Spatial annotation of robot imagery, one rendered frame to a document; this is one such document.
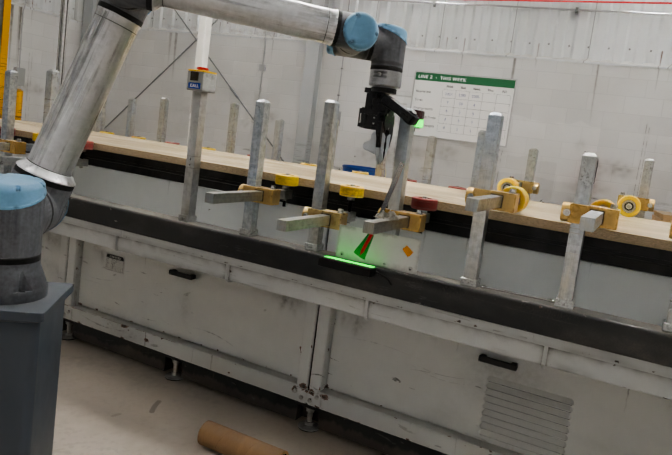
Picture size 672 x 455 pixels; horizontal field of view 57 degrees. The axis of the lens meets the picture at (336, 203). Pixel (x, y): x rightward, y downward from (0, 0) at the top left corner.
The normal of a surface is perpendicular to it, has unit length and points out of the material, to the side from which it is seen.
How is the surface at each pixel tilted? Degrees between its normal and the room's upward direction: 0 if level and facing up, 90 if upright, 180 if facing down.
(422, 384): 90
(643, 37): 90
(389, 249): 90
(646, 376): 90
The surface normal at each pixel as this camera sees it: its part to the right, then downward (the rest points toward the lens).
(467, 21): -0.36, 0.06
